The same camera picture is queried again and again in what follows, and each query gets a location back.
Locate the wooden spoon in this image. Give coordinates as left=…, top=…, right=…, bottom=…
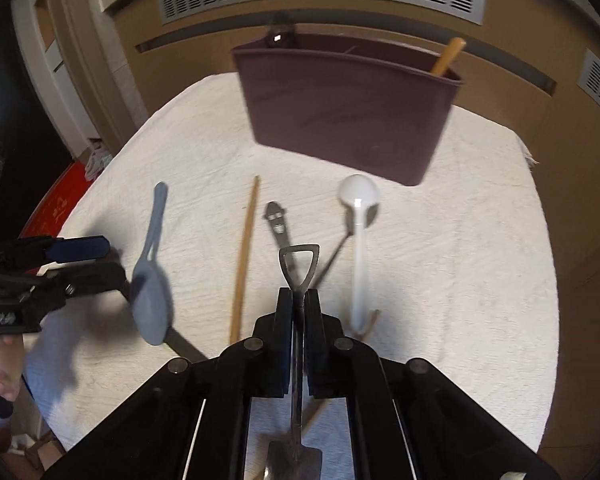
left=430, top=37, right=467, bottom=78

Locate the blue-grey plastic spoon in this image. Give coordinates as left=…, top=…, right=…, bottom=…
left=131, top=182, right=174, bottom=346

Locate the patterned white bag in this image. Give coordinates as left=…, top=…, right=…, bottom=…
left=82, top=137, right=113, bottom=181

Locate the red box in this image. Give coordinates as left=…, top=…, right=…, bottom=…
left=22, top=160, right=93, bottom=241

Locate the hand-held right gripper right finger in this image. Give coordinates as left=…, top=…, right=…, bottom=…
left=305, top=290, right=561, bottom=480

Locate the white shelf unit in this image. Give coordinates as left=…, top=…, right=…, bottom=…
left=10, top=0, right=148, bottom=166

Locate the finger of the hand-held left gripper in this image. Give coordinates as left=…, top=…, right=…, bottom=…
left=42, top=261, right=127, bottom=307
left=42, top=234, right=112, bottom=264

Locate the white plastic spoon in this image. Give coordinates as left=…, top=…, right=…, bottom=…
left=337, top=174, right=381, bottom=333

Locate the shovel-shaped metal spoon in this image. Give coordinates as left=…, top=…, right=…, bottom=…
left=265, top=244, right=324, bottom=480

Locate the wooden radiator cabinet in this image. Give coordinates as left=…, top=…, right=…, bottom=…
left=45, top=0, right=600, bottom=480

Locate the white textured cloth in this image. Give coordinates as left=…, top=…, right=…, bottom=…
left=22, top=72, right=561, bottom=453

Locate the dark metal bottle opener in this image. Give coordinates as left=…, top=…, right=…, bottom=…
left=263, top=201, right=301, bottom=286

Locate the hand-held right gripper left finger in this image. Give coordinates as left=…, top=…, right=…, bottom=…
left=42, top=287, right=297, bottom=480

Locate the maroon utensil holder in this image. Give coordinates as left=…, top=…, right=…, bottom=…
left=231, top=34, right=465, bottom=187

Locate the person's left hand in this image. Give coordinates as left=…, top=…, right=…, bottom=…
left=0, top=335, right=24, bottom=402

